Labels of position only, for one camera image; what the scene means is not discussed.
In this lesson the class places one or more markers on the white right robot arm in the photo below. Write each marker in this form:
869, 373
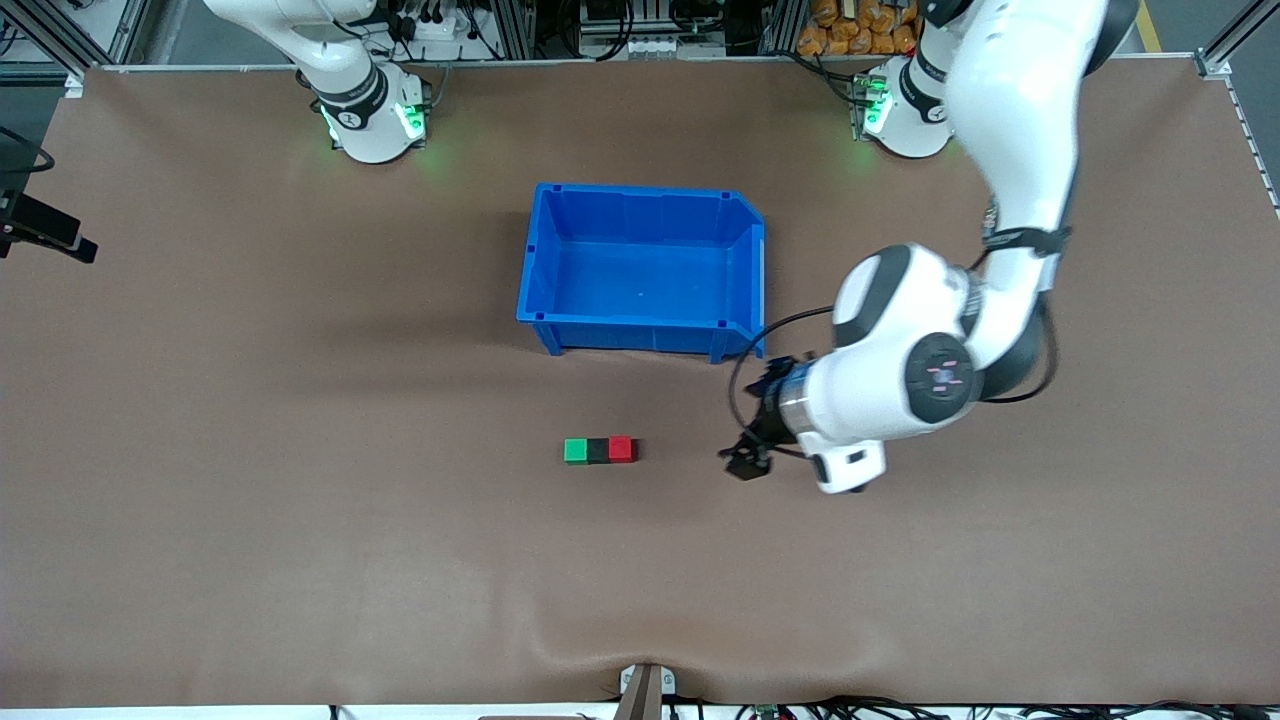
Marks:
370, 130

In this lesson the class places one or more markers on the aluminium frame profile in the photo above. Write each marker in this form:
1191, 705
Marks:
95, 35
1235, 40

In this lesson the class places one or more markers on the grey metal camera bracket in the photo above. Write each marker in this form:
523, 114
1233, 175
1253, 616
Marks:
645, 690

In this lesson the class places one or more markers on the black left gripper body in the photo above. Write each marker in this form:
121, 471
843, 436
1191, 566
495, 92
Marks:
768, 420

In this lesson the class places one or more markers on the small red cube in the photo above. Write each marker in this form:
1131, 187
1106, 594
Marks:
621, 449

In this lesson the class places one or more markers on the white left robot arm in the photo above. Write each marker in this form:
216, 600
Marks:
1020, 120

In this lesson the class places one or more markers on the small green cube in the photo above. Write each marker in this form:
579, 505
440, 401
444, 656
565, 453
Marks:
575, 451

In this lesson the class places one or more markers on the brown table mat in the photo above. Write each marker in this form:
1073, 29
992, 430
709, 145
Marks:
300, 560

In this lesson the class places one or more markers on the small black cube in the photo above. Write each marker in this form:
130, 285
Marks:
598, 451

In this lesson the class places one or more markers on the white power strip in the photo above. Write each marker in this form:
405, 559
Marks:
440, 30

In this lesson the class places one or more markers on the orange snack bags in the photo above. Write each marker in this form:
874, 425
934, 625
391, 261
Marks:
850, 30

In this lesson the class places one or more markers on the blue plastic storage bin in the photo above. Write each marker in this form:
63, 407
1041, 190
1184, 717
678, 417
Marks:
645, 270

